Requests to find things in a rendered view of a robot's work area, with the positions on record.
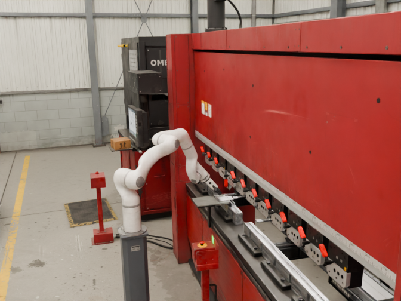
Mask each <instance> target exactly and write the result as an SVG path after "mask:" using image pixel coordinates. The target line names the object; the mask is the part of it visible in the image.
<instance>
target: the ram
mask: <svg viewBox="0 0 401 301"><path fill-rule="evenodd" d="M194 74H195V130H196V131H197V132H199V133H200V134H201V135H203V136H204V137H206V138H207V139H208V140H210V141H211V142H213V143H214V144H215V145H217V146H218V147H219V148H221V149H222V150H224V151H225V152H227V153H228V154H229V155H231V156H232V157H233V158H235V159H236V160H238V161H239V162H240V163H242V164H243V165H244V166H246V167H248V168H249V169H250V170H252V171H253V172H254V173H256V174H257V175H259V176H260V177H261V178H263V179H264V180H265V181H267V182H268V183H270V184H271V185H272V186H274V187H275V188H276V189H278V190H279V191H281V192H282V193H283V194H285V195H286V196H288V197H289V198H290V199H292V200H293V201H295V202H296V203H297V204H299V205H300V206H302V207H303V208H304V209H306V210H307V211H308V212H310V213H311V214H312V215H314V216H316V217H317V218H318V219H319V220H321V221H322V222H323V223H325V224H327V225H328V226H329V227H331V228H332V229H333V230H335V231H336V232H338V233H339V234H340V235H342V236H343V237H344V238H346V239H347V240H349V241H350V242H352V243H353V244H354V245H356V246H357V247H359V248H360V249H361V250H363V251H364V252H365V253H367V254H368V255H370V256H371V257H372V258H374V259H375V260H376V261H378V262H379V263H380V264H382V265H383V266H385V267H386V268H387V269H389V270H391V271H392V272H393V273H394V274H397V263H398V256H399V246H400V235H401V60H388V59H361V58H346V57H319V56H292V55H277V54H250V53H222V52H208V51H194ZM202 101H204V110H205V102H207V110H205V114H202ZM208 104H211V118H210V117H209V116H208ZM206 112H207V116H206ZM195 136H196V137H197V138H198V139H200V140H201V141H203V142H204V143H205V144H206V145H208V146H209V147H210V148H211V149H213V150H214V151H216V153H218V154H219V155H221V156H222V157H223V158H224V159H226V160H227V161H228V162H229V163H231V164H232V165H234V166H235V167H236V168H237V169H239V170H240V171H241V172H243V173H244V174H245V175H247V176H248V177H249V178H250V179H252V180H253V181H254V182H255V183H257V184H258V185H260V186H261V187H262V188H263V189H265V190H266V191H267V192H268V193H270V194H271V195H273V196H274V197H275V198H276V199H278V200H279V201H280V202H281V203H282V204H284V205H285V206H287V207H288V208H289V209H290V210H292V211H293V212H294V213H295V214H297V215H298V216H300V217H301V218H302V219H303V220H305V221H306V222H307V223H308V224H310V225H311V226H312V227H314V228H315V229H316V230H318V231H319V232H320V233H322V234H323V235H324V236H326V237H327V238H328V239H329V240H331V241H332V242H333V243H334V244H336V245H337V246H339V248H341V249H342V250H344V251H345V252H346V253H347V254H349V255H350V256H351V257H352V258H354V259H355V260H357V261H358V262H359V263H360V264H362V265H363V266H364V267H365V268H367V269H368V270H370V271H371V272H372V273H373V274H375V275H376V276H377V277H378V278H380V279H381V280H383V281H384V282H385V283H386V284H388V285H389V286H390V287H391V288H393V289H394V290H395V285H396V283H395V282H394V281H392V280H391V279H390V278H388V277H387V276H385V275H384V274H383V273H382V272H380V271H379V270H378V269H376V268H375V267H373V266H372V265H371V264H370V263H368V262H367V261H366V260H364V259H363V258H361V257H360V256H359V255H358V254H356V253H355V252H354V251H352V250H351V249H349V248H348V247H347V246H346V245H344V244H343V243H342V242H340V241H339V240H337V239H336V238H335V237H333V236H332V235H331V234H329V233H328V232H327V231H325V230H324V229H323V228H321V227H320V226H319V225H317V224H316V223H315V222H314V221H312V220H311V219H309V218H308V217H307V216H305V215H304V214H303V213H302V212H300V211H299V210H297V209H296V208H295V207H293V206H292V205H291V204H290V203H288V202H287V201H285V200H284V199H283V198H281V197H280V196H279V195H277V194H276V193H274V192H273V191H272V190H271V189H269V188H268V187H267V186H265V185H264V184H262V183H261V182H260V181H259V180H257V179H256V178H255V177H253V176H252V175H250V174H249V173H248V172H247V171H245V170H244V169H243V168H241V167H240V166H238V165H237V164H236V163H235V162H233V161H232V160H231V159H229V158H228V157H226V156H225V155H224V154H222V153H221V152H220V151H218V150H217V149H216V148H215V147H213V146H212V145H210V144H209V143H208V142H206V141H205V140H204V139H203V138H201V137H200V136H198V135H197V134H196V133H195Z"/></svg>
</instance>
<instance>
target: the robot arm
mask: <svg viewBox="0 0 401 301"><path fill-rule="evenodd" d="M152 142H153V144H154V145H155V146H154V147H152V148H150V149H148V150H147V151H146V152H145V153H144V154H143V155H142V156H141V158H140V159H139V161H138V168H137V169H136V170H130V169H127V168H119V169H118V170H116V171H115V173H114V176H113V181H114V184H115V186H116V189H117V190H118V192H119V194H120V196H121V199H122V216H123V225H122V226H121V227H120V228H119V229H118V233H119V234H120V235H122V236H125V237H136V236H139V235H142V234H144V233H145V232H146V231H147V227H146V226H145V225H142V224H141V208H140V197H139V195H138V193H137V192H136V191H135V190H137V189H140V188H142V187H143V186H144V184H145V182H146V179H147V175H148V173H149V171H150V169H151V168H152V166H153V165H154V164H155V163H156V162H157V161H158V160H159V159H161V158H162V157H164V156H166V155H169V154H171V153H173V152H174V151H176V150H177V149H178V147H179V145H180V146H181V148H182V150H183V152H184V154H185V156H186V172H187V175H188V177H189V179H190V181H191V182H192V183H198V182H199V181H201V182H203V183H206V184H207V185H208V186H209V187H210V188H211V189H212V190H214V191H216V193H218V195H219V196H220V195H221V194H222V192H221V191H220V190H219V189H218V188H217V187H218V186H217V185H216V184H215V183H214V181H213V180H212V179H211V178H210V175H209V173H208V172H207V171H206V170H205V169H204V168H203V167H202V166H201V165H200V163H198V162H197V158H198V155H197V152H196V150H195V147H194V145H193V143H192V141H191V139H190V136H189V134H188V132H187V131H186V130H185V129H183V128H178V129H175V130H168V131H161V132H158V133H156V134H155V135H154V136H153V138H152Z"/></svg>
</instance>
